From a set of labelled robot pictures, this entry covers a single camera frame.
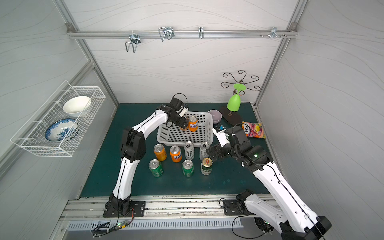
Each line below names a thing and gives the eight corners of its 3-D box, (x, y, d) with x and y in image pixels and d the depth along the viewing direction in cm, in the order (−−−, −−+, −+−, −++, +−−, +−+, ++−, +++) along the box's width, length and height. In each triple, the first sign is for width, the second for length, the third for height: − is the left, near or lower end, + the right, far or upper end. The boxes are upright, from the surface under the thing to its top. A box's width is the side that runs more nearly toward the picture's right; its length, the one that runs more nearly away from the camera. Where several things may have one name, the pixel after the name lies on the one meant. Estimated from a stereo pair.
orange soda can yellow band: (155, 161, 90) (152, 154, 83) (157, 151, 94) (154, 144, 87) (166, 161, 90) (163, 154, 83) (167, 151, 94) (165, 144, 87)
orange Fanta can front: (171, 162, 90) (169, 154, 82) (172, 153, 94) (170, 145, 86) (181, 162, 90) (180, 154, 82) (182, 153, 94) (181, 145, 86)
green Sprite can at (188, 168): (183, 177, 85) (181, 170, 77) (183, 166, 89) (182, 159, 81) (194, 177, 85) (193, 170, 77) (194, 166, 89) (194, 159, 81)
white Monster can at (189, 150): (185, 160, 92) (184, 149, 81) (185, 152, 95) (184, 141, 84) (194, 160, 92) (193, 149, 81) (194, 152, 95) (194, 141, 84)
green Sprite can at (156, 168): (151, 177, 84) (147, 170, 77) (153, 165, 88) (149, 158, 81) (162, 177, 84) (159, 170, 77) (164, 165, 88) (161, 158, 81)
